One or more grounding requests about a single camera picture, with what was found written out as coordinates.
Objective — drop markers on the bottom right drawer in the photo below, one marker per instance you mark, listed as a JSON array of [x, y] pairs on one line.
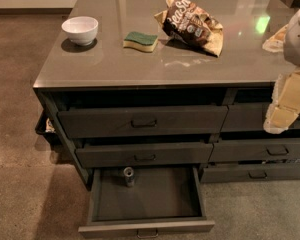
[[250, 173]]

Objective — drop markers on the dark grey drawer cabinet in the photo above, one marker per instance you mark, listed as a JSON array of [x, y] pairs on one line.
[[107, 75]]

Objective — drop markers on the middle left drawer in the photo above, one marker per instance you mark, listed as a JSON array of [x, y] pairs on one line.
[[144, 154]]

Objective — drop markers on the top left drawer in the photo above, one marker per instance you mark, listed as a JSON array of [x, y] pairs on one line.
[[142, 121]]

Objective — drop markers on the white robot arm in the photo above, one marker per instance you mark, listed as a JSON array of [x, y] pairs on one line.
[[291, 46]]

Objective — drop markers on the green and yellow sponge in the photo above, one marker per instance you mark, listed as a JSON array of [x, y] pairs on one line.
[[140, 41]]

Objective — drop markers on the brown snack chip bag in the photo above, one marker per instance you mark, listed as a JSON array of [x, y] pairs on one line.
[[185, 21]]

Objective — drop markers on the silver redbull can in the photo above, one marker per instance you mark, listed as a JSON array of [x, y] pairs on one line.
[[129, 176]]

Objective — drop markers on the black side basket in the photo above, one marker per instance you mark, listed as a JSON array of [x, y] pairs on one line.
[[41, 130]]

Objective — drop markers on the open bottom left drawer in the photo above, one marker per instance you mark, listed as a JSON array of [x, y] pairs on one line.
[[162, 200]]

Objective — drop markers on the white ceramic bowl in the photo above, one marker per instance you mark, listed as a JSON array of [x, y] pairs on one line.
[[81, 30]]

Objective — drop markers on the middle right drawer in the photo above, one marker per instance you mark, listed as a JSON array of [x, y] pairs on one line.
[[259, 149]]

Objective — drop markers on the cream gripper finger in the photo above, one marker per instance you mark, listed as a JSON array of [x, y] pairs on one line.
[[275, 43], [285, 106]]

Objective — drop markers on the top right drawer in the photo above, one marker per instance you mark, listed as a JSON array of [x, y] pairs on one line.
[[248, 117]]

